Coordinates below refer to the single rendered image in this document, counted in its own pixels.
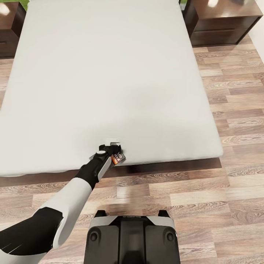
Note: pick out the hardback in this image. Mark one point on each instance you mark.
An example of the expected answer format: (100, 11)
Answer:
(115, 158)

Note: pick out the nightstand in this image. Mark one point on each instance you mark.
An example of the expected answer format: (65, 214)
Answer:
(12, 16)
(212, 23)

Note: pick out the bed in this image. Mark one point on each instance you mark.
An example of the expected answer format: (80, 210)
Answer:
(87, 70)

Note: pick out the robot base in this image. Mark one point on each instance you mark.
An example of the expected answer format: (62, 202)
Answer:
(132, 240)

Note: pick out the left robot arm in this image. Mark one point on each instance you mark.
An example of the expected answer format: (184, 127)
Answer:
(50, 226)

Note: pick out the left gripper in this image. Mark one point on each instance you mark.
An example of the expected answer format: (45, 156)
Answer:
(113, 148)

